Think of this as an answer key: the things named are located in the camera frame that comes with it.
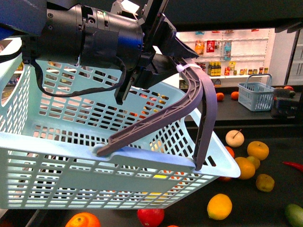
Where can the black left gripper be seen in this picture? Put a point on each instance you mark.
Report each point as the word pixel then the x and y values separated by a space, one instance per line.
pixel 159 45

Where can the grey basket handle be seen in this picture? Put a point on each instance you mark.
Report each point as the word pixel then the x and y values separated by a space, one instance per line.
pixel 200 86

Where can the light blue shopping basket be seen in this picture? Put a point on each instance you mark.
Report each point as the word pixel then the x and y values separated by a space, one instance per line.
pixel 48 151

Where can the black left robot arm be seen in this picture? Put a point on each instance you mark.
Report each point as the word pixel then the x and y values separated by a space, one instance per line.
pixel 66 31

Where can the yellow lemon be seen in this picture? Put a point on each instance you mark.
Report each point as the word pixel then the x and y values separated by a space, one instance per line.
pixel 219 207

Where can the small blue basket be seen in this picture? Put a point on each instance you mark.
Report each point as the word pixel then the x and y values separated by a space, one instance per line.
pixel 256 96

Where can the orange persimmon fruit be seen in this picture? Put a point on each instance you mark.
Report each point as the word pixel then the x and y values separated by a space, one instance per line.
pixel 258 149

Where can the orange persimmon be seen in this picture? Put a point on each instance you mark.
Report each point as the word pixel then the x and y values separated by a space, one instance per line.
pixel 247 169

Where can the red apple front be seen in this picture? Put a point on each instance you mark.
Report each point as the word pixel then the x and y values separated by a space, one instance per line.
pixel 150 217

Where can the yellow pear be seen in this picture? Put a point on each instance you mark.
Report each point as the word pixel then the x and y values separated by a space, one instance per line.
pixel 265 183

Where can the orange tangerine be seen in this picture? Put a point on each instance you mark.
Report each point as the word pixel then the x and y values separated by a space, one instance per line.
pixel 83 219

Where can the red chili pepper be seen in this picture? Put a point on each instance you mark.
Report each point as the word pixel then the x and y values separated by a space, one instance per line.
pixel 294 165

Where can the green avocado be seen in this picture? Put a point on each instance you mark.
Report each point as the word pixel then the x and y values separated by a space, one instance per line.
pixel 294 215

